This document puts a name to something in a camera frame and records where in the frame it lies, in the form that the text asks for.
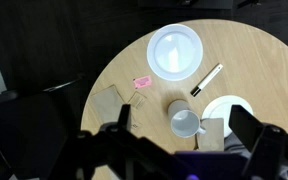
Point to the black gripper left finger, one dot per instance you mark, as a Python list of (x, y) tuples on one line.
[(124, 116)]

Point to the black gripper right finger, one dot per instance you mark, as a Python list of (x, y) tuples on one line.
[(247, 126)]

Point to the white marker with black cap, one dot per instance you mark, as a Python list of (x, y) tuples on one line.
[(208, 79)]

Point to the white ceramic mug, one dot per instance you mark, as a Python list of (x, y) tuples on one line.
[(184, 124)]

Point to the tan paper packet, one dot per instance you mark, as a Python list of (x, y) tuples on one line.
[(137, 100)]

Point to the small white plate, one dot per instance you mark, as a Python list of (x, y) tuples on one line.
[(220, 108)]

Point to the pink sweetener packet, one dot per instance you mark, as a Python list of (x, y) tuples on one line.
[(143, 82)]

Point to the large white plate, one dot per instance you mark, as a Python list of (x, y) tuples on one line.
[(174, 51)]

